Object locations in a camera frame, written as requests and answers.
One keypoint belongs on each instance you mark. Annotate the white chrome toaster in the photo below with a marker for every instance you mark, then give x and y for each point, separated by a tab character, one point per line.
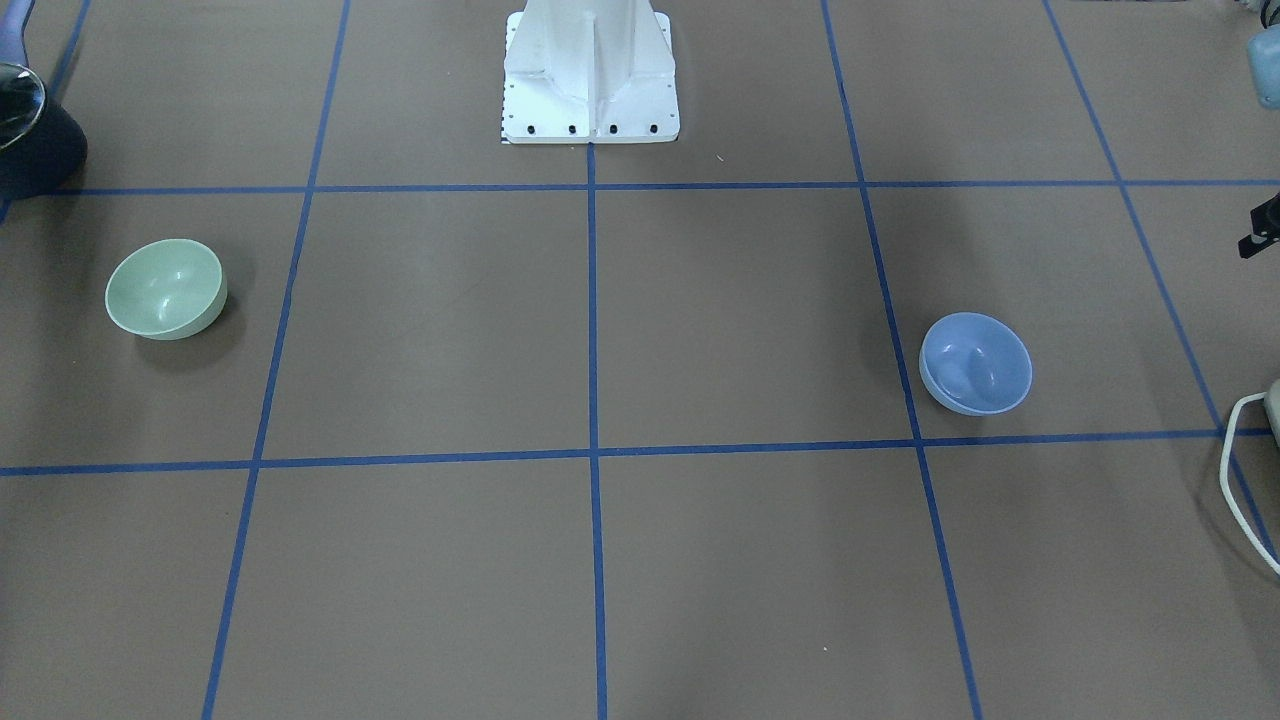
1271	408

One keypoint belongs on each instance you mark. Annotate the blue bowl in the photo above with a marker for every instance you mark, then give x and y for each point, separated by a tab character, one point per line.
974	365

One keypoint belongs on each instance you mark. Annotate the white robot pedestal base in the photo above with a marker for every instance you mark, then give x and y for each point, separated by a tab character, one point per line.
589	72

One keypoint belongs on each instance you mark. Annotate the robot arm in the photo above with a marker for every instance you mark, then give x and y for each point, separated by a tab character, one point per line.
1263	57

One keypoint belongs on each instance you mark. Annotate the green bowl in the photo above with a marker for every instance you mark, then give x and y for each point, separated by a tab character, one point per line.
167	290

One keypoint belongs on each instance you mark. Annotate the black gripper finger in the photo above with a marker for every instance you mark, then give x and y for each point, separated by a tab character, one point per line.
1264	231

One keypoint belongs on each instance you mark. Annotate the dark blue saucepan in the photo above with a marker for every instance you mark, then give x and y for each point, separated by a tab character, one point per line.
42	145

